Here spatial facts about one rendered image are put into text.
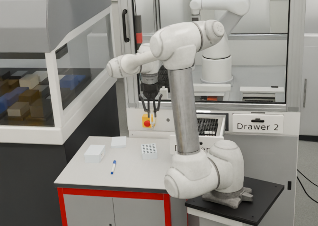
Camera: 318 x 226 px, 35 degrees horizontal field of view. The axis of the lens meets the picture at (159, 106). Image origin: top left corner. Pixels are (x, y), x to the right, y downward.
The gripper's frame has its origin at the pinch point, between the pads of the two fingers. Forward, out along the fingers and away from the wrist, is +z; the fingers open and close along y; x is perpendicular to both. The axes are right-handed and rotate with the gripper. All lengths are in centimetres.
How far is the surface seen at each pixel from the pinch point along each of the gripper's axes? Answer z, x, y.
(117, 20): 22, 368, -41
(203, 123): 9.6, 9.7, 29.3
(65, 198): 34, -24, -48
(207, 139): 7.9, -15.3, 28.6
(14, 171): 43, 27, -89
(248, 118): 9, 12, 55
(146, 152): 20.4, -2.1, -4.0
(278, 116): 7, 8, 72
